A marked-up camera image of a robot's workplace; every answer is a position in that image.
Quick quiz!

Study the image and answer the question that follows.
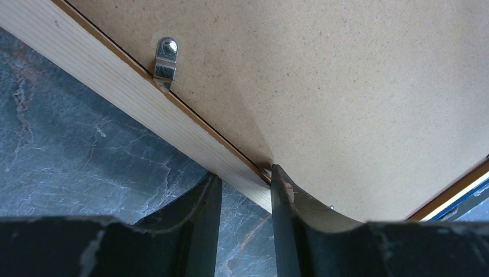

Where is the brown wooden picture frame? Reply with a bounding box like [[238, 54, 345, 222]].
[[1, 1, 469, 220]]

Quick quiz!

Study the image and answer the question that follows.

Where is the brown fibreboard backing board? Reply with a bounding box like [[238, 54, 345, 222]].
[[72, 1, 488, 220]]

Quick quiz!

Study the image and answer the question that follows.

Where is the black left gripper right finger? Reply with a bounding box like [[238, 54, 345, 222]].
[[271, 164, 488, 276]]

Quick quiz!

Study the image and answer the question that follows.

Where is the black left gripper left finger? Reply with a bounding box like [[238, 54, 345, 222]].
[[1, 174, 222, 276]]

